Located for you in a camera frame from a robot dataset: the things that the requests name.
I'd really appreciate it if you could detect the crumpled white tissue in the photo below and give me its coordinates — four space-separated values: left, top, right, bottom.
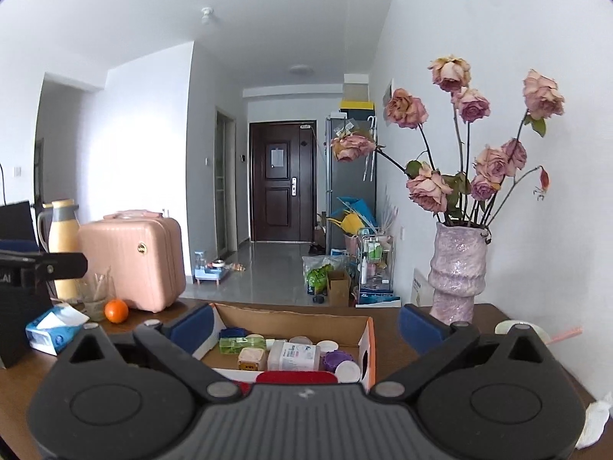
575 390 613 450

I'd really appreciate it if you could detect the purple ceramic vase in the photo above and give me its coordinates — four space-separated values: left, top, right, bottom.
428 222 493 325

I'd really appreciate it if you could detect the clear glass cup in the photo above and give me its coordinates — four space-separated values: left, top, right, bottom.
77 271 113 322

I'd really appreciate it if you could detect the small beige carton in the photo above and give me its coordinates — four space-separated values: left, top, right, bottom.
238 347 266 372

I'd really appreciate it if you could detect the green clear bottle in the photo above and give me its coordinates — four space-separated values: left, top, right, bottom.
219 336 276 356

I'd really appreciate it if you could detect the white red lint brush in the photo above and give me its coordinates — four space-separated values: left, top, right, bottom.
256 370 341 384

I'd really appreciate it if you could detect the white plastic bottle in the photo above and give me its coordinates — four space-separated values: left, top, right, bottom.
267 340 321 372

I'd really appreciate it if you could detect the red cardboard box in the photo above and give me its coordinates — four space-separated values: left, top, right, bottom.
198 303 377 391

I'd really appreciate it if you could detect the white folded umbrella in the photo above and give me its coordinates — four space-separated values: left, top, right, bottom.
364 116 379 182

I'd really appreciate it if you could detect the thick white round lid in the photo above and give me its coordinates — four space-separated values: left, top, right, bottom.
335 360 362 383

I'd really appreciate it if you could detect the pink hard suitcase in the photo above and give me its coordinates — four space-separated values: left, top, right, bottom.
78 210 187 312

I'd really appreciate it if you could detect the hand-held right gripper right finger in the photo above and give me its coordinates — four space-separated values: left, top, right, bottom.
369 303 561 399

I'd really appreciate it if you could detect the pink spoon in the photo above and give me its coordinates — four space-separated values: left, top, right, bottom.
546 327 584 346

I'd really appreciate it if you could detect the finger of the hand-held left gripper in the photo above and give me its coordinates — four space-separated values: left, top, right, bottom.
0 249 89 283

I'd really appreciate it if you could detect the blue pet feeder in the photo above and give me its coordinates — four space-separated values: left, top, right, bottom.
194 249 229 288

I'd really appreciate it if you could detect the yellow black box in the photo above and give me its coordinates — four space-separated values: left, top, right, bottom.
340 100 374 117

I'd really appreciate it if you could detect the white cardboard box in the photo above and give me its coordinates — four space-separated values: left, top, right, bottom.
344 74 370 101

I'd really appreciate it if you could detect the dried lavender bunch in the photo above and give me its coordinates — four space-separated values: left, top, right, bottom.
378 199 400 235

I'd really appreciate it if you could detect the grey refrigerator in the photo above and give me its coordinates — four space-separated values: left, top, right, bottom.
326 115 377 231

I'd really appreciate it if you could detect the green plastic bag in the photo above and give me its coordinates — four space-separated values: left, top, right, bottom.
303 255 348 296

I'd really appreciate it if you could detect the orange fruit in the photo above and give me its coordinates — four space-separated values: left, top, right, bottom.
104 299 130 324

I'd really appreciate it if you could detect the clear storage cart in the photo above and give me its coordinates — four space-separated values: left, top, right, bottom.
357 230 394 298

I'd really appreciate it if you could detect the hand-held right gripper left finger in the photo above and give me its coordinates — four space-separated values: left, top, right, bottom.
48 303 243 399

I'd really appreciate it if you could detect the black paper bag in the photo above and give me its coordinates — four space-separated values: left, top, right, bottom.
0 200 54 370

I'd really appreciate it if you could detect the dark brown door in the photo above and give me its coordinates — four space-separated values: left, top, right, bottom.
249 120 318 243

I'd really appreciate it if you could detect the bunch of dried roses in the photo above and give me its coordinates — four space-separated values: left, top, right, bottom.
331 55 566 228

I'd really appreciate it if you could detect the brown cardboard box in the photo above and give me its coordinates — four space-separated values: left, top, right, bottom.
326 269 352 306

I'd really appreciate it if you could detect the blue tissue pack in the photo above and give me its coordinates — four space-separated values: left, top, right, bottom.
25 304 90 356

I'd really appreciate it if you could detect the yellow plastic item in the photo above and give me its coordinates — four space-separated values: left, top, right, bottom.
328 213 363 250

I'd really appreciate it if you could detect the blue white carton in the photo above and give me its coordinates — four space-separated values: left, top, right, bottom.
355 287 402 307

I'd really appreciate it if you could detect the yellow thermos jug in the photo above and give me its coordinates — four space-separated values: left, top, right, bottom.
37 199 82 304

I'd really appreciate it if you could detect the purple cap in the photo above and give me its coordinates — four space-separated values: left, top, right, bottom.
323 351 355 372

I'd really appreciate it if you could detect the white ceramic cup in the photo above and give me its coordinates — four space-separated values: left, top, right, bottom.
495 319 551 346

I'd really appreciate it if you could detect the blue plastic item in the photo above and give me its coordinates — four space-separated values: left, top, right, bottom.
336 196 377 231

